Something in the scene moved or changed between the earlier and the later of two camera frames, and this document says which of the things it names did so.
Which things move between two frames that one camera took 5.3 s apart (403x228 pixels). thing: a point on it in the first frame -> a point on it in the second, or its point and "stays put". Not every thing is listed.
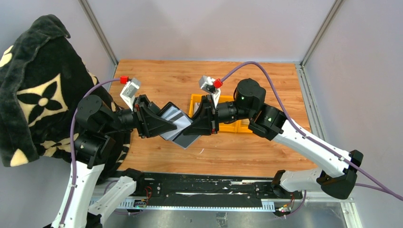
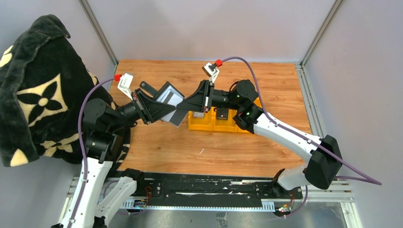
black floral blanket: (42, 75) stays put
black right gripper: (205, 120) -> (196, 102)
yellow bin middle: (232, 127) stays put
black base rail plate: (173, 188) stays put
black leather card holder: (171, 112) -> (169, 95)
